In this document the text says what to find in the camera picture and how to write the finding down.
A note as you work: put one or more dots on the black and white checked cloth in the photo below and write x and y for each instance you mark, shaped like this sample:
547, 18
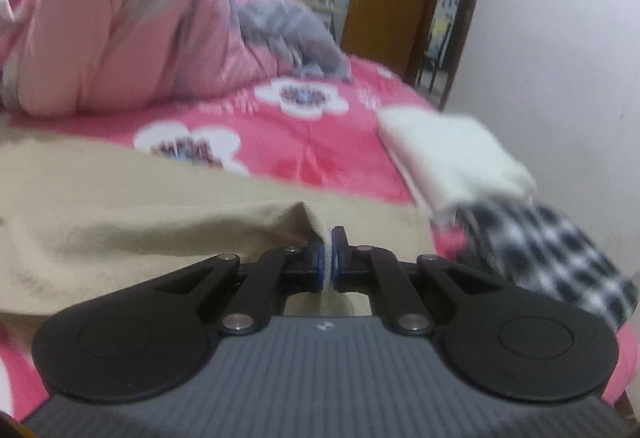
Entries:
540, 258

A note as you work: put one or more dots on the dark door frame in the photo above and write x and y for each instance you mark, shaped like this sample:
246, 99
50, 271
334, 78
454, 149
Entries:
467, 18

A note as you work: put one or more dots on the white folded cloth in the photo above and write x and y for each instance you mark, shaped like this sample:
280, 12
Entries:
450, 158

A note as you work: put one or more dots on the beige pants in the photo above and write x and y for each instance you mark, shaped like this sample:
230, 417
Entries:
150, 218

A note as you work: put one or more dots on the pink and grey quilt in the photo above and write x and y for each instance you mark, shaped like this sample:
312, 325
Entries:
125, 18

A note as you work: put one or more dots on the pink floral blanket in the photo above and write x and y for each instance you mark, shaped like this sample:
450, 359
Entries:
310, 148

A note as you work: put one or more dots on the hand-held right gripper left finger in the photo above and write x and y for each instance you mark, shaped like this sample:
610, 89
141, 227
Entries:
320, 268

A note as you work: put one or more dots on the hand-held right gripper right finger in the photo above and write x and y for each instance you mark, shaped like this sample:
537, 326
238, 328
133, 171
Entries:
337, 263

